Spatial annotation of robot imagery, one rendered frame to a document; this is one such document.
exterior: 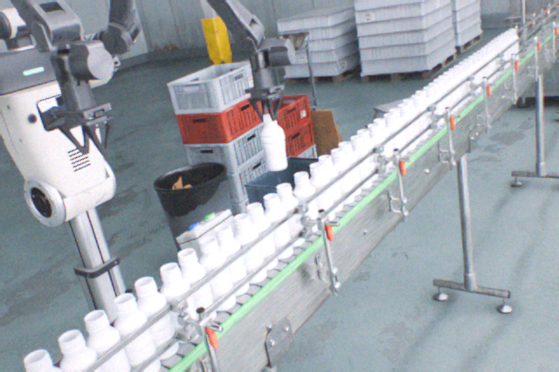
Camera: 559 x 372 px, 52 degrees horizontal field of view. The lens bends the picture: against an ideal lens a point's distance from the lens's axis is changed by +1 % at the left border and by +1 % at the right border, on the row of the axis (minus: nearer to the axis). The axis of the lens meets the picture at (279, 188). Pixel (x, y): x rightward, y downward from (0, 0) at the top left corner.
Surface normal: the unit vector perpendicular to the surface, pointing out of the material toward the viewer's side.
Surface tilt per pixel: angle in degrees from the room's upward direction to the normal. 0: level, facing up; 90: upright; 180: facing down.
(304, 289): 90
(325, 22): 90
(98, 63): 90
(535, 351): 0
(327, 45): 90
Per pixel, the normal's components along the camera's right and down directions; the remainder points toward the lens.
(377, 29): -0.53, 0.40
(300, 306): 0.81, 0.07
